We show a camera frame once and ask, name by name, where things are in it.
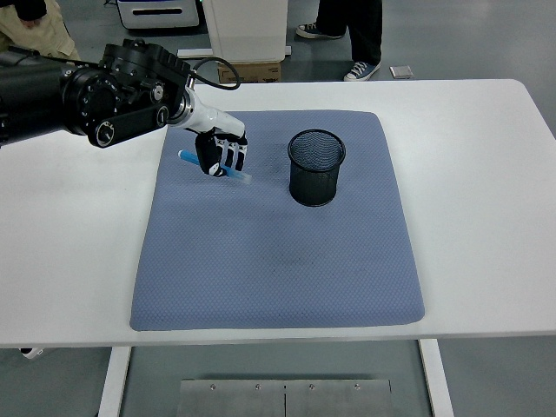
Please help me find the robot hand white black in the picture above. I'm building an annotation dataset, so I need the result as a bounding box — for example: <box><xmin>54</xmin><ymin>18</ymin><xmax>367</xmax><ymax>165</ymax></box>
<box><xmin>181</xmin><ymin>99</ymin><xmax>250</xmax><ymax>178</ymax></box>

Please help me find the blue marker with clear cap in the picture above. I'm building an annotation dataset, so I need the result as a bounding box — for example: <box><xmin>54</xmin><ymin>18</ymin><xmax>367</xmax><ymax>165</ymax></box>
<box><xmin>176</xmin><ymin>149</ymin><xmax>254</xmax><ymax>186</ymax></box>

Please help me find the black mesh pen holder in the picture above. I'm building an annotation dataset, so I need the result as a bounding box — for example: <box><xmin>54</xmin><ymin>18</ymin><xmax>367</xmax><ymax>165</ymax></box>
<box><xmin>287</xmin><ymin>128</ymin><xmax>348</xmax><ymax>208</ymax></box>

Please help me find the brown cardboard box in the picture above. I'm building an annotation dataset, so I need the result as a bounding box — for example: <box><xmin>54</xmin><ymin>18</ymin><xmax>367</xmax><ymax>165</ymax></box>
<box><xmin>216</xmin><ymin>60</ymin><xmax>282</xmax><ymax>84</ymax></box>

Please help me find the white appliance with black slot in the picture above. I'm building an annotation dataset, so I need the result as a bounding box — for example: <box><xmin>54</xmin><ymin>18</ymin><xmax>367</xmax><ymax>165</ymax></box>
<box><xmin>116</xmin><ymin>0</ymin><xmax>208</xmax><ymax>30</ymax></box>

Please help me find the blue-grey textured mat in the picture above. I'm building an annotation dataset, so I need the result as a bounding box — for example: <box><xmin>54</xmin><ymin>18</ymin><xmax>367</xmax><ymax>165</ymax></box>
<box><xmin>129</xmin><ymin>110</ymin><xmax>426</xmax><ymax>332</ymax></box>

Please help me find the person with sneakers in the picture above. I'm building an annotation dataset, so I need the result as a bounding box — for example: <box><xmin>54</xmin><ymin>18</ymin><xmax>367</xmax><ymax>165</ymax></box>
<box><xmin>295</xmin><ymin>0</ymin><xmax>384</xmax><ymax>83</ymax></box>

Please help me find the person in beige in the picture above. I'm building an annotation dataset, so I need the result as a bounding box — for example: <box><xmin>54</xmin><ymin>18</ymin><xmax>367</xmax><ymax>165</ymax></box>
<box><xmin>0</xmin><ymin>0</ymin><xmax>82</xmax><ymax>62</ymax></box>

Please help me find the white table leg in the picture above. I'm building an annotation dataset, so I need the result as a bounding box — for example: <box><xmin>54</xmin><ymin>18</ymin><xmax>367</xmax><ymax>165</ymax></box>
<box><xmin>96</xmin><ymin>346</ymin><xmax>132</xmax><ymax>417</ymax></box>
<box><xmin>418</xmin><ymin>338</ymin><xmax>455</xmax><ymax>417</ymax></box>

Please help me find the white pedestal base bar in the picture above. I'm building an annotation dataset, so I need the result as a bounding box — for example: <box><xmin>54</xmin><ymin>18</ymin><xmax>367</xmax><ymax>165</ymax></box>
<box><xmin>177</xmin><ymin>44</ymin><xmax>293</xmax><ymax>60</ymax></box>

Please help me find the white pedestal cabinet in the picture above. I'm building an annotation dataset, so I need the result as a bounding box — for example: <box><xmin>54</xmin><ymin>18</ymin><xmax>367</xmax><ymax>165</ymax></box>
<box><xmin>203</xmin><ymin>0</ymin><xmax>290</xmax><ymax>63</ymax></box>

